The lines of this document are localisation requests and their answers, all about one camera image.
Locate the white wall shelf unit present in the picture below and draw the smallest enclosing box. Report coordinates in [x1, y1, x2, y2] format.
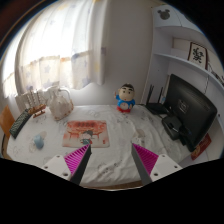
[140, 3, 224, 134]

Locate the light blue computer mouse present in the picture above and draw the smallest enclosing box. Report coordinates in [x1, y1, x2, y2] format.
[33, 134, 44, 149]

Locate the black wifi router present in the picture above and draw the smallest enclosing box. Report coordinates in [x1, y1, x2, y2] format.
[145, 85, 167, 115]

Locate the black box by monitor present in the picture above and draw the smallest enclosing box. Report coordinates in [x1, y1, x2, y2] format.
[162, 116, 183, 140]

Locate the sheer white curtain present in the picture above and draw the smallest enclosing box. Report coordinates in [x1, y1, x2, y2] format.
[0, 0, 109, 98]

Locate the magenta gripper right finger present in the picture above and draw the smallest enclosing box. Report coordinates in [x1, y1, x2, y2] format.
[130, 143, 183, 186]

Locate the illustrated red mouse pad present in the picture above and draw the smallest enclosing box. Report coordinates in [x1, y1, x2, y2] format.
[62, 120, 110, 148]

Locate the wooden chair back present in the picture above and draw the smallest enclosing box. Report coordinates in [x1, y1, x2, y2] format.
[0, 105, 15, 138]

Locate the black computer monitor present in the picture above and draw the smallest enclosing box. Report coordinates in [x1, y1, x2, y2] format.
[164, 74, 217, 152]

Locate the red booklet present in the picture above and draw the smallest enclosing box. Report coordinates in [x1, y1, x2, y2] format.
[191, 134, 212, 160]

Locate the black keyboard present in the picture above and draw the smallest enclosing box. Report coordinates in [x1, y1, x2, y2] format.
[9, 109, 31, 139]

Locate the framed calligraphy picture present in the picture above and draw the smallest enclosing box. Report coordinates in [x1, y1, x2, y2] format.
[188, 42, 208, 69]

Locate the white patterned tablecloth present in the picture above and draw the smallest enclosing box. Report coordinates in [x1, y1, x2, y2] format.
[7, 105, 189, 187]

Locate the wooden model sailing ship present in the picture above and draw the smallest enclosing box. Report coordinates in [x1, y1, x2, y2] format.
[16, 90, 46, 118]

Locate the cartoon boy figurine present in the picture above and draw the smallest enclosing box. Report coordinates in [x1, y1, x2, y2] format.
[114, 83, 135, 113]

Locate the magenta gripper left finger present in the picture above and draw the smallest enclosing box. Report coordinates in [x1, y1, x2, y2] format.
[42, 143, 93, 186]

